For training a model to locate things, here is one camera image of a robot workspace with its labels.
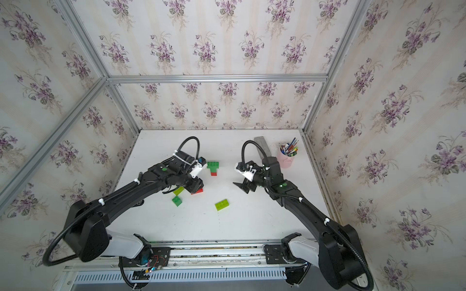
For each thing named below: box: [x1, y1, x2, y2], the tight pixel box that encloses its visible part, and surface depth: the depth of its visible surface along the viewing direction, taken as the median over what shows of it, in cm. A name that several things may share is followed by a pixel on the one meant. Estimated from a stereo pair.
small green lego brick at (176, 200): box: [171, 195, 183, 207], surface depth 89 cm
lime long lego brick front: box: [214, 198, 230, 212], surface depth 88 cm
